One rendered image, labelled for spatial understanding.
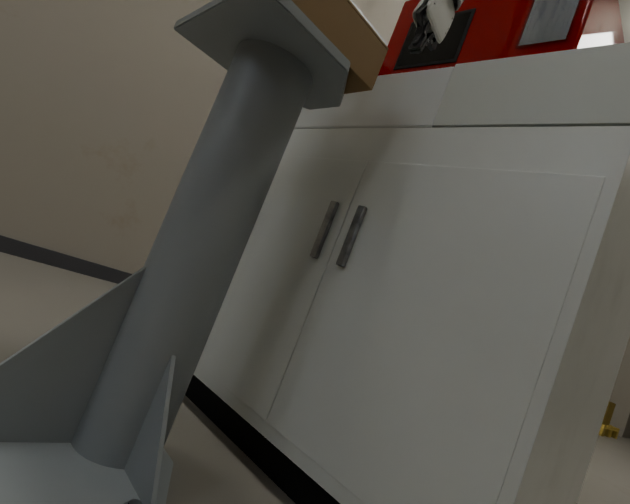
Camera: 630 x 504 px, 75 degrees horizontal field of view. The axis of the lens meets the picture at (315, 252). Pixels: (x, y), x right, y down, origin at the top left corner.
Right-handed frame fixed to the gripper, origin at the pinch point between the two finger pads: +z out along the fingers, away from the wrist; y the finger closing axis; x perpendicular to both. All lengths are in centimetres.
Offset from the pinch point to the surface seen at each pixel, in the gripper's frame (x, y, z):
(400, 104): 4.9, -0.5, 19.3
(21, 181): -195, 14, 74
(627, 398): -4, -786, -128
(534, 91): 33.3, -0.3, 18.2
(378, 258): 15, -8, 54
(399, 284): 21, -9, 58
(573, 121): 41.1, -1.6, 24.2
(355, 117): -7.3, -1.2, 22.2
